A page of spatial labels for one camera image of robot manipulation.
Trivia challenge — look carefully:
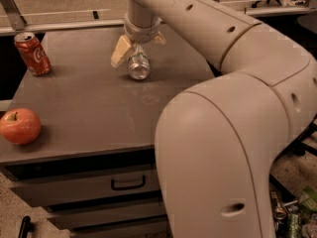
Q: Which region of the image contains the black drawer handle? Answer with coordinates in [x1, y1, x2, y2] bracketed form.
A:
[111, 175, 147, 191]

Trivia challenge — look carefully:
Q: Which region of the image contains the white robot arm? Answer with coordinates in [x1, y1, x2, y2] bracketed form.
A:
[125, 0, 317, 238]

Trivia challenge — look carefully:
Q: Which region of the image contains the silver 7up can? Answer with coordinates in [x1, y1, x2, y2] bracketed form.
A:
[128, 45, 151, 80]

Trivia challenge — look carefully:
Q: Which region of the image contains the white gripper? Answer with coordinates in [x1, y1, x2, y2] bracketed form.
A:
[111, 15, 166, 67]

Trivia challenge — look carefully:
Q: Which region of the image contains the black metal stand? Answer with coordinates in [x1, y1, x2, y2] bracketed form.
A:
[290, 122, 317, 157]

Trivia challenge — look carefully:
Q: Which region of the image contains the red coca-cola can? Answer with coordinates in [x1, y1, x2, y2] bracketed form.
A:
[14, 32, 52, 76]

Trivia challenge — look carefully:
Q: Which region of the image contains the grey drawer cabinet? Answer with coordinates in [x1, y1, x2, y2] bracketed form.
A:
[0, 27, 212, 238]

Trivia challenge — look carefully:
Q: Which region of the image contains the red apple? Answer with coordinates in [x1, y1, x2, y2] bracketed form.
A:
[0, 108, 42, 145]

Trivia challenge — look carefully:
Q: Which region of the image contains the pile of cans and trash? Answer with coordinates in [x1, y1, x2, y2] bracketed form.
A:
[270, 186, 317, 238]

